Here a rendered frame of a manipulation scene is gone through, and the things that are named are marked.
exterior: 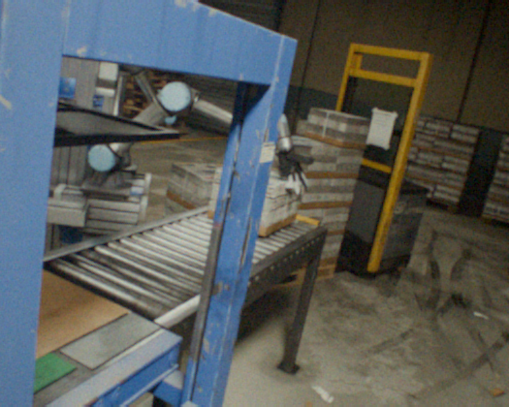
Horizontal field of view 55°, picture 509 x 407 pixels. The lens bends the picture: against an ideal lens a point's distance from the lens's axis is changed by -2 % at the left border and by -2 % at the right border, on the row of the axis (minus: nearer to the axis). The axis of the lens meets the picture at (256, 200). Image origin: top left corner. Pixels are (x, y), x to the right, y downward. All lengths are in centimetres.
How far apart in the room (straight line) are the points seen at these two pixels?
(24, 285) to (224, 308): 60
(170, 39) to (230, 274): 57
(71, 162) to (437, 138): 620
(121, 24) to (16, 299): 33
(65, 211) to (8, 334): 176
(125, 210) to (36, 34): 197
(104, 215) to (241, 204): 149
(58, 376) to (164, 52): 73
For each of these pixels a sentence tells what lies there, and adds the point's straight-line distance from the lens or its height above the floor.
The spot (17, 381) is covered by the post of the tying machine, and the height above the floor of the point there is 108.
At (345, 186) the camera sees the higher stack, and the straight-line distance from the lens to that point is 384.
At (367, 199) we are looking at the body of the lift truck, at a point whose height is 62.
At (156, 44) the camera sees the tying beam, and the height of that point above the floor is 148.
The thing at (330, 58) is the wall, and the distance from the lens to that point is 1006.
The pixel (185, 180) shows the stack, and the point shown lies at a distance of 303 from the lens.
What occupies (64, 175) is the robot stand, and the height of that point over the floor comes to 80.
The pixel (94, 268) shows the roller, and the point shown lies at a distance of 164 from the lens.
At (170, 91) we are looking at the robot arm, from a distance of 217.
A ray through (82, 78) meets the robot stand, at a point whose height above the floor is 129.
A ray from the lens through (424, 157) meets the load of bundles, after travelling 799.
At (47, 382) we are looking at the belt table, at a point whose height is 80.
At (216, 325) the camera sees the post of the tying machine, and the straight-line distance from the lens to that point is 115.
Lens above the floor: 147
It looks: 14 degrees down
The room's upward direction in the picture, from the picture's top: 11 degrees clockwise
